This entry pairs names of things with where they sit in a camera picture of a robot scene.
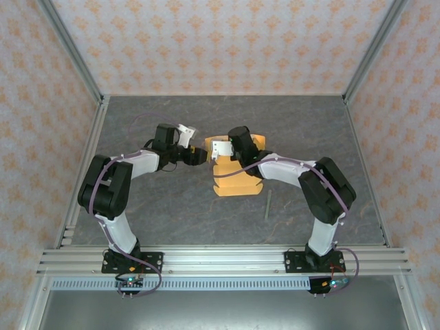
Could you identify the aluminium frame post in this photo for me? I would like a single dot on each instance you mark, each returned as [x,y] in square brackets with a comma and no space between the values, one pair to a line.
[34,302]
[370,51]
[70,51]
[409,302]

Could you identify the grey pen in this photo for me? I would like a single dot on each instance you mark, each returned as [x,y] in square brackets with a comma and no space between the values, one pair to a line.
[268,204]

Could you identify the aluminium side rail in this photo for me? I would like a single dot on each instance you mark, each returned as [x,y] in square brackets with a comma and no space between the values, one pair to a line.
[367,172]
[82,172]

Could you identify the aluminium mounting rail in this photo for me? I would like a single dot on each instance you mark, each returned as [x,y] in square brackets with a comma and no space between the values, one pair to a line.
[223,261]

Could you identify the yellow paper box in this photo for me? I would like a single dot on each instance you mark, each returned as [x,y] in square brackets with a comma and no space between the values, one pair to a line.
[233,185]

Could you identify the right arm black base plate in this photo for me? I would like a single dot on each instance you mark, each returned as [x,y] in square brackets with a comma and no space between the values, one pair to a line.
[292,261]

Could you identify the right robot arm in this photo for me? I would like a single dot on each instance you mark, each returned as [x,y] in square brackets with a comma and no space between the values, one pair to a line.
[285,173]

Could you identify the grey metal sheet panel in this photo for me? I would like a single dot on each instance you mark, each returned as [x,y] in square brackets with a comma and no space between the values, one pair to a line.
[220,309]

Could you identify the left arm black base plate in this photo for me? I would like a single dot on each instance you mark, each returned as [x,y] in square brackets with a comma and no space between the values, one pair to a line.
[154,261]

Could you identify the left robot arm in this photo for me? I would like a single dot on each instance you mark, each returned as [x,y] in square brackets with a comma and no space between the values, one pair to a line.
[144,165]

